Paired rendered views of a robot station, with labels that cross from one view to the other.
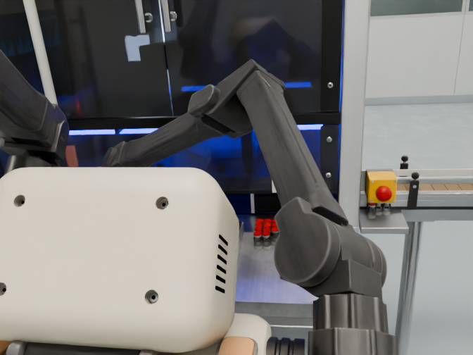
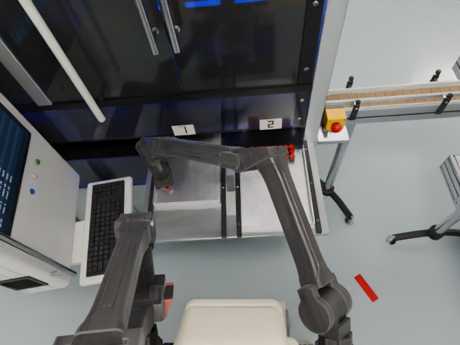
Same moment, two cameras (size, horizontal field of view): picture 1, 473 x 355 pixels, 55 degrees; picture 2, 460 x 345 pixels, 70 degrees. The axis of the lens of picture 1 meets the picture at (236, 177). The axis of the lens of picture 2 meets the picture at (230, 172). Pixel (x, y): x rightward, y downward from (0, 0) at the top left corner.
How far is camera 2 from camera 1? 0.60 m
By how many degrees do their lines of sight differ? 35
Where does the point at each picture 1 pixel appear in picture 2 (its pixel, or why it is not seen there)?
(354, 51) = (328, 47)
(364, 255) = (343, 311)
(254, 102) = (271, 182)
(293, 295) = not seen: hidden behind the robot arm
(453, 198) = (380, 111)
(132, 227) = not seen: outside the picture
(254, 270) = (254, 190)
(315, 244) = (322, 320)
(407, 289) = (340, 152)
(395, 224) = (340, 136)
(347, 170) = (313, 115)
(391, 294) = not seen: hidden behind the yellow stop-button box
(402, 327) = (335, 168)
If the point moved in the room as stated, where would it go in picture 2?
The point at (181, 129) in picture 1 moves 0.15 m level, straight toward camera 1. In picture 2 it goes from (211, 161) to (226, 208)
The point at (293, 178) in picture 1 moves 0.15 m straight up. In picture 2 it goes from (304, 258) to (312, 235)
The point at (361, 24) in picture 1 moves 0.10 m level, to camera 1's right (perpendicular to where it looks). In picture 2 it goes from (336, 29) to (371, 22)
